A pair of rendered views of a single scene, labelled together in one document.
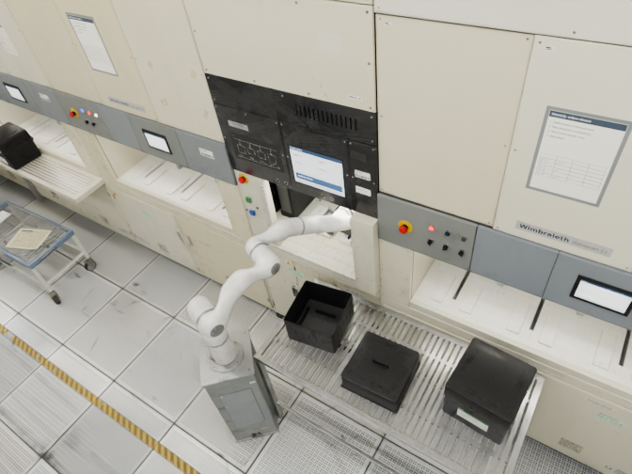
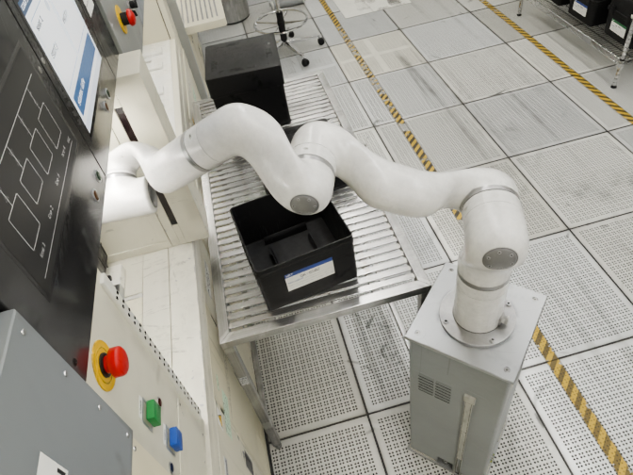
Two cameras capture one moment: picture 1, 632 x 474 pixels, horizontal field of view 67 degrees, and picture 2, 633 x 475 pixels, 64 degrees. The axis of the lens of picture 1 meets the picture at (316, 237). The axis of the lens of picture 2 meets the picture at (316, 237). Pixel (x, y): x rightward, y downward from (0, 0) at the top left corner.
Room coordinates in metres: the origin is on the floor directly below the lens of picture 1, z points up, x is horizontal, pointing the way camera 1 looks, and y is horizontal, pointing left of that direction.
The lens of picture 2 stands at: (2.12, 0.82, 1.90)
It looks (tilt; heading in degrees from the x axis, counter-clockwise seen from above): 46 degrees down; 226
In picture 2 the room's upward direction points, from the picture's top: 12 degrees counter-clockwise
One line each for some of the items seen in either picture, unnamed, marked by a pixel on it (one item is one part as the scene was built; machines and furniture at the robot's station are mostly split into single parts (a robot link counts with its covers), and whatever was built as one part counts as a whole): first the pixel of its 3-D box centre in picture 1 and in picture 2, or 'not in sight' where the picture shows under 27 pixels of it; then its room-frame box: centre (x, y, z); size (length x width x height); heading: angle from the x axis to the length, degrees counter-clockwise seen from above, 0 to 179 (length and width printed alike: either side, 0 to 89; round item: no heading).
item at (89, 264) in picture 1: (33, 247); not in sight; (3.04, 2.38, 0.24); 0.97 x 0.52 x 0.48; 53
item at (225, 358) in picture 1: (221, 346); (479, 294); (1.36, 0.57, 0.85); 0.19 x 0.19 x 0.18
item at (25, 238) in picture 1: (28, 238); not in sight; (2.90, 2.26, 0.47); 0.31 x 0.23 x 0.02; 72
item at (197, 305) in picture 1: (206, 319); (491, 246); (1.39, 0.59, 1.07); 0.19 x 0.12 x 0.24; 31
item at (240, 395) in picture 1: (242, 388); (465, 384); (1.36, 0.57, 0.38); 0.28 x 0.28 x 0.76; 6
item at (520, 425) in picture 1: (391, 400); (300, 242); (1.15, -0.27, 0.38); 1.30 x 0.60 x 0.76; 51
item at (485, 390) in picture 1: (486, 390); (249, 84); (0.90, -0.64, 0.89); 0.29 x 0.29 x 0.25; 46
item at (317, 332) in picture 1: (320, 316); (293, 241); (1.46, 0.05, 0.85); 0.28 x 0.28 x 0.17; 59
